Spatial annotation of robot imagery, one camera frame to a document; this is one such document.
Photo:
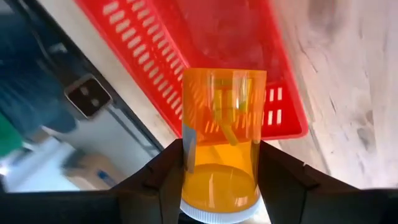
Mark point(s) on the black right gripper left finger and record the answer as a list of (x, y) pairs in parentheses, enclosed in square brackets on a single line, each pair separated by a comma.
[(149, 193)]

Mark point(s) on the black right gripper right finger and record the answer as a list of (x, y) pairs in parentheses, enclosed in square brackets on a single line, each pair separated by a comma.
[(286, 186)]

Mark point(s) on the orange pill bottle white cap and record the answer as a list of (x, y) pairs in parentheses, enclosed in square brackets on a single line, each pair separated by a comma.
[(220, 186)]

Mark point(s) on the red plastic basket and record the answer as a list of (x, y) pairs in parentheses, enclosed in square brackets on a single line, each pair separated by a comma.
[(140, 31)]

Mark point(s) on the brown cardboard box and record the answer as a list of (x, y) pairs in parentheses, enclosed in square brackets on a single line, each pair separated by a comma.
[(90, 168)]

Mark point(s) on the white panel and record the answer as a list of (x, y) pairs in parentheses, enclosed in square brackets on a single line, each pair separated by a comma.
[(37, 174)]

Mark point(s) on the person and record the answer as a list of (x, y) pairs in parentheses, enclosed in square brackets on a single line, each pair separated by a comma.
[(25, 77)]

